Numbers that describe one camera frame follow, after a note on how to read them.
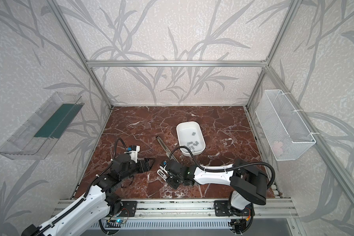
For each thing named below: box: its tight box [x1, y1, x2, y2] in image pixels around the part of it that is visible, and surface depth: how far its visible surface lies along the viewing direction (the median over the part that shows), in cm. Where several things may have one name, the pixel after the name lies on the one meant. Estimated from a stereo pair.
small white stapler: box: [156, 168, 169, 182], surface depth 85 cm
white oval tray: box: [176, 120, 207, 157], surface depth 103 cm
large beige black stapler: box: [156, 135, 179, 164], surface depth 97 cm
